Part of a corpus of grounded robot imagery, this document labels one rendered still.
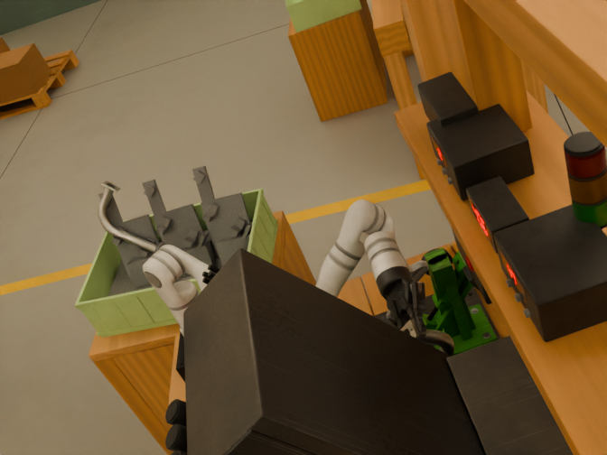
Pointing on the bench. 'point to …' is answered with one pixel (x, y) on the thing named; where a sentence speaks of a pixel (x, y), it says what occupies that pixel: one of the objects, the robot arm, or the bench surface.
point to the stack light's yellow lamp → (589, 190)
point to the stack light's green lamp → (595, 214)
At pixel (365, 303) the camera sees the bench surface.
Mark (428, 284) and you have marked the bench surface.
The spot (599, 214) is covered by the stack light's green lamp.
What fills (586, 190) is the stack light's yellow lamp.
